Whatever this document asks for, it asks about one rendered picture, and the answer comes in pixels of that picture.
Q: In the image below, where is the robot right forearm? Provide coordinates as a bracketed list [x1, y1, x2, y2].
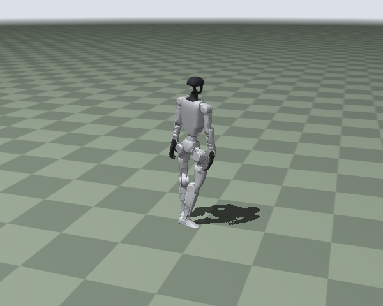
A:
[206, 128, 216, 155]

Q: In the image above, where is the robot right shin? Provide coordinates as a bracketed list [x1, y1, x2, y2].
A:
[183, 184, 200, 221]

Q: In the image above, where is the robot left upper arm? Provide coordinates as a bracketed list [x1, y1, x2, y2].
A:
[176, 96, 185, 124]

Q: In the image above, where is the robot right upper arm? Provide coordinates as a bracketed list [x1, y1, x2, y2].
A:
[200, 103, 213, 135]

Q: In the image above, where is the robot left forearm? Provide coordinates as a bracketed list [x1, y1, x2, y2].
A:
[171, 120, 181, 143]

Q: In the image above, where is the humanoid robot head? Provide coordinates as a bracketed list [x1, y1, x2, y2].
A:
[186, 76, 204, 102]

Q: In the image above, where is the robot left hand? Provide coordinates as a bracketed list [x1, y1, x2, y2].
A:
[169, 139, 177, 159]

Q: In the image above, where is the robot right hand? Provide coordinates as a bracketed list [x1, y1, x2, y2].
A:
[203, 151, 215, 171]

